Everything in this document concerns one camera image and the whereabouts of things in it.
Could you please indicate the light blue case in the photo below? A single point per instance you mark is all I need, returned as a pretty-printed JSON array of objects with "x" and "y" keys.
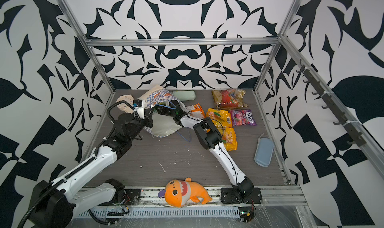
[{"x": 264, "y": 151}]

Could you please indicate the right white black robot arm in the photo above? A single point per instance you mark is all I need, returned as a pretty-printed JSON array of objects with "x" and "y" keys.
[{"x": 212, "y": 140}]

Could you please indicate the gold red fruit snack bag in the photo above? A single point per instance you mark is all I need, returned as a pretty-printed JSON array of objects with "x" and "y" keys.
[{"x": 231, "y": 99}]

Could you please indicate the orange Fox's candy bag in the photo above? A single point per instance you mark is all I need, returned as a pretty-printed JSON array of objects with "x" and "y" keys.
[{"x": 196, "y": 111}]

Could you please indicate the yellow snack bag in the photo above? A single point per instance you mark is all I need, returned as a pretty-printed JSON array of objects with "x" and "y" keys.
[
  {"x": 221, "y": 118},
  {"x": 230, "y": 139}
]

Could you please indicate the pink round alarm clock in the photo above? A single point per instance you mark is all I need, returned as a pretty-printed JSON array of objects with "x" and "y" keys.
[{"x": 127, "y": 105}]

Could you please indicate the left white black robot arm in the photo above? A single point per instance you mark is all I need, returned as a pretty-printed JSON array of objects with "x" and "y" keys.
[{"x": 55, "y": 204}]

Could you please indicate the mint green case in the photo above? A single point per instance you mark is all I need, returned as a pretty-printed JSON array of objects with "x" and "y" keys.
[{"x": 184, "y": 95}]

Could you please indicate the black wall hook rack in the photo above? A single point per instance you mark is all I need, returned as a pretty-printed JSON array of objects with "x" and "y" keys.
[{"x": 333, "y": 103}]

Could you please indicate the purple pink candy bag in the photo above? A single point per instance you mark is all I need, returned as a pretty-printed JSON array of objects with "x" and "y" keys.
[{"x": 242, "y": 118}]

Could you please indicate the orange plush shark toy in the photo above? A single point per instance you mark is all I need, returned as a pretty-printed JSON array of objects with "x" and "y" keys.
[{"x": 178, "y": 192}]

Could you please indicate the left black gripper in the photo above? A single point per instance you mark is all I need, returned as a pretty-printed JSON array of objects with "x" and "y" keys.
[{"x": 147, "y": 119}]

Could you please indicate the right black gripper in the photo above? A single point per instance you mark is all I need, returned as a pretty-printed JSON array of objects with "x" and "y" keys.
[{"x": 163, "y": 110}]

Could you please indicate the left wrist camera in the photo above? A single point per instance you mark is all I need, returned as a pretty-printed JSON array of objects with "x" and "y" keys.
[{"x": 139, "y": 108}]

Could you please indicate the white perforated cable tray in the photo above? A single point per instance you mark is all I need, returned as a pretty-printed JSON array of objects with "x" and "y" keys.
[{"x": 168, "y": 212}]

